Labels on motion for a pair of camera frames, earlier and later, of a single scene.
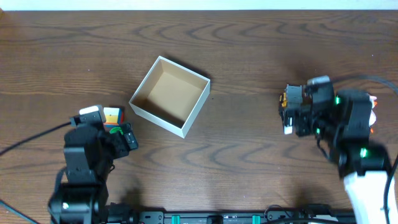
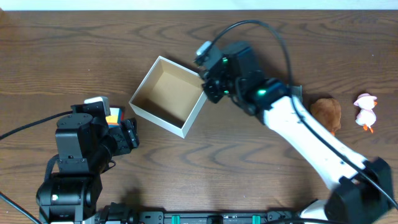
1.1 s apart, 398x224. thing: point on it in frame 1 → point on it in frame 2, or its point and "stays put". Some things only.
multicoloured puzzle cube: (114, 116) stays put
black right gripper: (304, 113) → (215, 95)
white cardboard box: (170, 96) stays put
